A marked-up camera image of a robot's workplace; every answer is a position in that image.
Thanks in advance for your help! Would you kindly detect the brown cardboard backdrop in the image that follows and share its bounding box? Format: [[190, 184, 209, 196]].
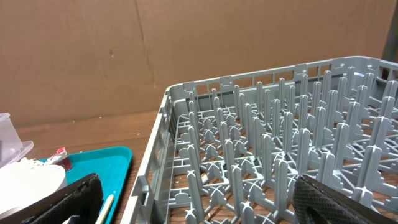
[[1, 1, 396, 126]]

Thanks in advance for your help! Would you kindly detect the red foil snack wrapper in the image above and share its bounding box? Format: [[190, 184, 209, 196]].
[[45, 147, 72, 171]]

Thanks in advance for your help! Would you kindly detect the grey dishwasher rack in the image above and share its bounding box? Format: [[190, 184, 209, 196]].
[[121, 56, 397, 223]]

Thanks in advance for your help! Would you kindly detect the teal plastic serving tray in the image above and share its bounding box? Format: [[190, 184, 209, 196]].
[[37, 146, 134, 224]]

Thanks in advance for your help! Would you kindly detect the clear plastic bin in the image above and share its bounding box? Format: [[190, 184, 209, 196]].
[[0, 113, 34, 167]]

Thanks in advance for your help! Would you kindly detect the medium white plate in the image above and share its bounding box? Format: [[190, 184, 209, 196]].
[[1, 162, 67, 218]]

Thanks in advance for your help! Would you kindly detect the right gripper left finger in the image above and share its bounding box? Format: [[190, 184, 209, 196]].
[[1, 173, 104, 224]]

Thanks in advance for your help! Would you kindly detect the yellow plastic spoon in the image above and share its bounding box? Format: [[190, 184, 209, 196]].
[[95, 194, 114, 224]]

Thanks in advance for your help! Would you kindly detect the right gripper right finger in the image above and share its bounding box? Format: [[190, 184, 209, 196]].
[[293, 174, 397, 224]]

